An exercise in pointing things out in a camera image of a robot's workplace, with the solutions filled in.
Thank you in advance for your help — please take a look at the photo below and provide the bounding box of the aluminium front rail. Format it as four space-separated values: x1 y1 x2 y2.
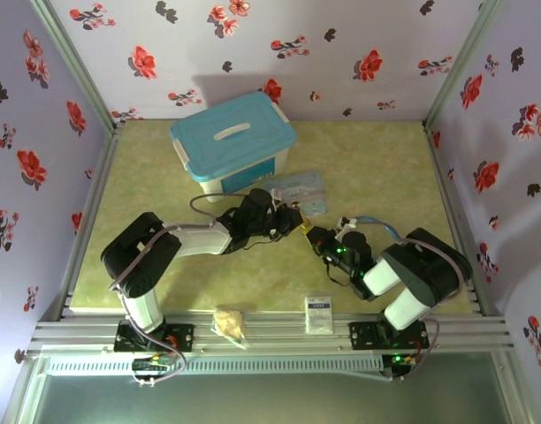
27 308 515 355

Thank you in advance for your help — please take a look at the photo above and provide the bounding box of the cartoon print tin box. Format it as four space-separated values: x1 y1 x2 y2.
262 170 331 218

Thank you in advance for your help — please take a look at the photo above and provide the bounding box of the aluminium frame post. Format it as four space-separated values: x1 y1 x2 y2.
423 0 505 130
29 0 125 133

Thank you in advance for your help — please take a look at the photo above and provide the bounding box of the left arm grey cable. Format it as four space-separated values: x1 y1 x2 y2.
109 192 254 387

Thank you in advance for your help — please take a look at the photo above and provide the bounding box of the white slotted cable duct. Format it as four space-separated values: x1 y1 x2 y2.
44 355 385 377

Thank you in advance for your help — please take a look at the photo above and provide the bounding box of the blue stethoscope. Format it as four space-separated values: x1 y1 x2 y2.
355 215 403 243

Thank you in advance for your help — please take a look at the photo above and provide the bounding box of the blue lidded storage box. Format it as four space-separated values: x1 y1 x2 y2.
170 91 298 204

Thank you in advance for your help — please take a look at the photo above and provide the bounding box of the beige snack bag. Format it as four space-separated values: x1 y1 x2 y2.
210 307 249 352

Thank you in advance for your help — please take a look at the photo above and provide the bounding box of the aluminium side rail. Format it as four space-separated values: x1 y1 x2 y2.
423 122 504 317
60 122 126 319

